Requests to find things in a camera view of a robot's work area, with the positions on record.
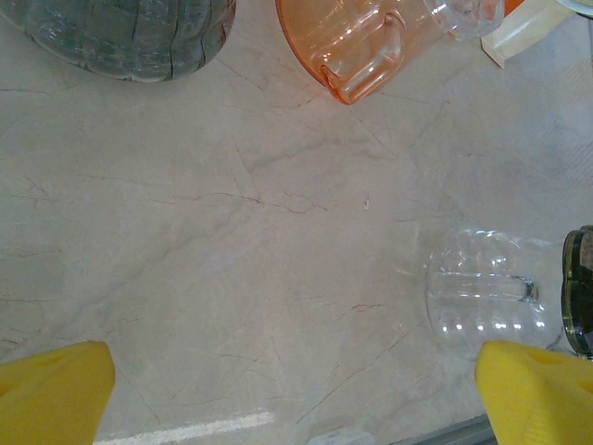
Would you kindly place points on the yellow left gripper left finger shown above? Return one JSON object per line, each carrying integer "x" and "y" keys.
{"x": 46, "y": 398}

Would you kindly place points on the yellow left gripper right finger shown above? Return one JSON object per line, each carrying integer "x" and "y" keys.
{"x": 542, "y": 398}

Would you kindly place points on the grey coffee server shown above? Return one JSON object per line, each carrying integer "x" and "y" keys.
{"x": 116, "y": 41}

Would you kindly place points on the clear coffee dripper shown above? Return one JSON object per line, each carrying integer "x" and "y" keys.
{"x": 463, "y": 18}

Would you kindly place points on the orange coffee server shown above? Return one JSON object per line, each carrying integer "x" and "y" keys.
{"x": 324, "y": 37}

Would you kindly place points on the dark green coffee dripper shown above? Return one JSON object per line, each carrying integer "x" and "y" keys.
{"x": 579, "y": 296}

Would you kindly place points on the orange white coffee filter box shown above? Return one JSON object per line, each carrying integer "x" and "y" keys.
{"x": 519, "y": 37}

